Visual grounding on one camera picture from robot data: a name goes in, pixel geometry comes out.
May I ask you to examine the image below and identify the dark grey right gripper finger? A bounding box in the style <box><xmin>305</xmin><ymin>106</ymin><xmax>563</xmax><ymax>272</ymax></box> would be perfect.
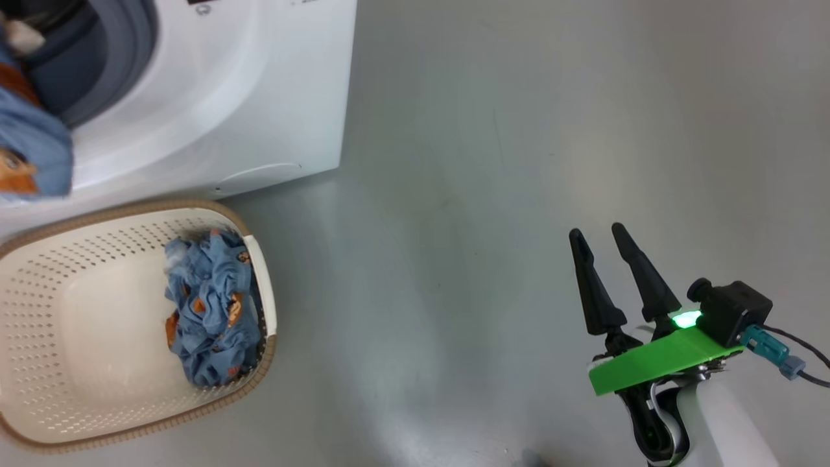
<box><xmin>611</xmin><ymin>222</ymin><xmax>683</xmax><ymax>324</ymax></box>
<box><xmin>569</xmin><ymin>228</ymin><xmax>628</xmax><ymax>337</ymax></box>

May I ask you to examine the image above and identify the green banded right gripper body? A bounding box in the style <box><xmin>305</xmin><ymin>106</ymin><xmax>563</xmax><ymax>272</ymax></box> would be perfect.
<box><xmin>587</xmin><ymin>311</ymin><xmax>746</xmax><ymax>466</ymax></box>

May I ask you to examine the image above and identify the blue cartoon print garment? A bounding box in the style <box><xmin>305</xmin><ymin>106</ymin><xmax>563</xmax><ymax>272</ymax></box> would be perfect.
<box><xmin>0</xmin><ymin>49</ymin><xmax>73</xmax><ymax>198</ymax></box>
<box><xmin>163</xmin><ymin>227</ymin><xmax>265</xmax><ymax>389</ymax></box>

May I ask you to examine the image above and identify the cream white garment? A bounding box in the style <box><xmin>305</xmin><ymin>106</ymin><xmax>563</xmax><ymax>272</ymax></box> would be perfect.
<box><xmin>3</xmin><ymin>19</ymin><xmax>46</xmax><ymax>56</ymax></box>

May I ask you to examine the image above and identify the white washing machine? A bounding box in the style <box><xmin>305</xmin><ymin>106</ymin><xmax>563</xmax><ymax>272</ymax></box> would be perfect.
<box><xmin>0</xmin><ymin>0</ymin><xmax>359</xmax><ymax>237</ymax></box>

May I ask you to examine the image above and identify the cream perforated laundry basket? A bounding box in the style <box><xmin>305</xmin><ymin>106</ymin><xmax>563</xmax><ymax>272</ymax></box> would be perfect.
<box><xmin>0</xmin><ymin>198</ymin><xmax>278</xmax><ymax>453</ymax></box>

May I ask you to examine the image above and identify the grey rubber door gasket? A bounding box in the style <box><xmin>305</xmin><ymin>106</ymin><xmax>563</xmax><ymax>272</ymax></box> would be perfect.
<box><xmin>26</xmin><ymin>0</ymin><xmax>160</xmax><ymax>127</ymax></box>

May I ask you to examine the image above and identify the white round filter cover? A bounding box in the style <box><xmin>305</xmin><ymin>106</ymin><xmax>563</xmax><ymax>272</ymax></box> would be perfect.
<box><xmin>224</xmin><ymin>162</ymin><xmax>303</xmax><ymax>193</ymax></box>

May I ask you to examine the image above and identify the teal cable connector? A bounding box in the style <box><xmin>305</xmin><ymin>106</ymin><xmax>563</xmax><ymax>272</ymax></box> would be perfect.
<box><xmin>742</xmin><ymin>324</ymin><xmax>808</xmax><ymax>381</ymax></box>

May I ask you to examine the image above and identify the thin black cable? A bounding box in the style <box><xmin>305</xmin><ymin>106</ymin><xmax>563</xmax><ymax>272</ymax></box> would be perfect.
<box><xmin>762</xmin><ymin>324</ymin><xmax>830</xmax><ymax>390</ymax></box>

